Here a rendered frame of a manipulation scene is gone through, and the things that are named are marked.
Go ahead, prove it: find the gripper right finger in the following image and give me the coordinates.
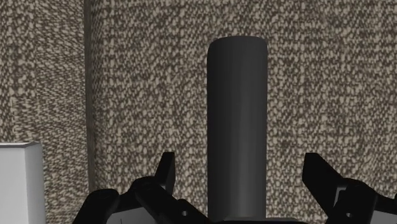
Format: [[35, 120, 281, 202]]
[[302, 152, 397, 224]]

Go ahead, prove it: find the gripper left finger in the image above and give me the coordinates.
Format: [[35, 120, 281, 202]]
[[71, 151, 208, 224]]

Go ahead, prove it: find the speckled beige fabric sofa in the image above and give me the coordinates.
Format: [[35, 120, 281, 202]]
[[0, 0, 397, 224]]

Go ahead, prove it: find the dark grey cylinder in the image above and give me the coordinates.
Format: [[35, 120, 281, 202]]
[[206, 36, 268, 223]]

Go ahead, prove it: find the white box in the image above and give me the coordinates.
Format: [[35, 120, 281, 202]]
[[0, 141, 46, 224]]

